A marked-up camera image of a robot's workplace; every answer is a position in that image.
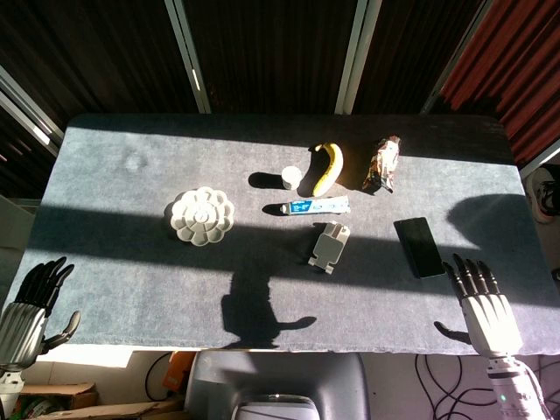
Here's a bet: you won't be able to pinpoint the yellow banana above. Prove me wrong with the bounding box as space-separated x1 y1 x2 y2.
309 142 345 198

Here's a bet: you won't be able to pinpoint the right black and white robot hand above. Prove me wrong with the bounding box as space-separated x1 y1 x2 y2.
433 253 525 358

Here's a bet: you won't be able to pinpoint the black and white sneaker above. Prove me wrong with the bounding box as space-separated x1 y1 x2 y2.
526 164 560 225

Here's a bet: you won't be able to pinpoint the red curtain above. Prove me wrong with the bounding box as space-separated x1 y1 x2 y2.
439 0 560 166

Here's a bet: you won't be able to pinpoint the white flower-shaped palette tray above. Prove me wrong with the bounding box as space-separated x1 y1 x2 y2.
169 186 235 248

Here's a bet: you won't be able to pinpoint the small white cup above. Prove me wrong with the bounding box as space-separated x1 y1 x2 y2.
281 165 303 191

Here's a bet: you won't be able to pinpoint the grey frame post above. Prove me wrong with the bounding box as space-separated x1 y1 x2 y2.
419 0 492 115

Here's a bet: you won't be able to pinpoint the white plastic stand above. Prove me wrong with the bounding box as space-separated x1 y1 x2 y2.
307 220 351 276

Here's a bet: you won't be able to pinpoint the brown cardboard box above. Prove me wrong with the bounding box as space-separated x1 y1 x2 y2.
12 381 100 413

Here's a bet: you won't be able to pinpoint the orange object under table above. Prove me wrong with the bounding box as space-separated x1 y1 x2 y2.
162 351 196 393

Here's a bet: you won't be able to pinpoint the grey robot body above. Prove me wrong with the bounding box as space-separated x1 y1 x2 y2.
184 351 371 420

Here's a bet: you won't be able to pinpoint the dark brown curtain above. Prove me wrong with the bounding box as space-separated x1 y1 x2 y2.
0 0 482 198

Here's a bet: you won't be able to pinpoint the white frame rail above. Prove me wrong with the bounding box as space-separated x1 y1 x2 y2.
0 65 66 158

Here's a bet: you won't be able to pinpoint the flat cardboard sheet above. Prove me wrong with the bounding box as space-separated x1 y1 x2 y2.
30 398 190 420

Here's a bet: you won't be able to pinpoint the crumpled brown snack bag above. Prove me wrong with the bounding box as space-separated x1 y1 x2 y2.
361 135 402 194

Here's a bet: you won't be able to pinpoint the white frame post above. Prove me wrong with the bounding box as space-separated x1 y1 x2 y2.
164 0 213 115
334 0 382 116

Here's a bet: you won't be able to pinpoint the blue and white toothpaste tube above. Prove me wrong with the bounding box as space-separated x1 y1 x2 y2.
279 195 351 217

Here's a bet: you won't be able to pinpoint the blue-grey table cloth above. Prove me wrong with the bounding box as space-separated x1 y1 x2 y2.
3 114 560 354

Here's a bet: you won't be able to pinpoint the black cable loop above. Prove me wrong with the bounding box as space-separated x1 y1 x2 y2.
143 352 174 403

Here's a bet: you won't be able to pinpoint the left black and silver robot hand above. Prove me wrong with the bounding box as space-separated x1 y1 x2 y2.
0 256 82 368

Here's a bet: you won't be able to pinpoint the tangled black cables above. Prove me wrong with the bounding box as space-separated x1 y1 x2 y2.
413 353 498 420

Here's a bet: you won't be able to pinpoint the black smartphone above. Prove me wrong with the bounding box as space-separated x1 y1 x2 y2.
393 216 446 280

